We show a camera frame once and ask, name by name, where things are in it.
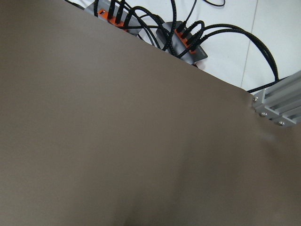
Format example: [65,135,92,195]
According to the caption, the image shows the red power strip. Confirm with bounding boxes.
[84,0,153,38]
[156,21,208,65]

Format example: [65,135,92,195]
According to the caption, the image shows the aluminium frame post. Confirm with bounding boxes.
[252,71,301,127]

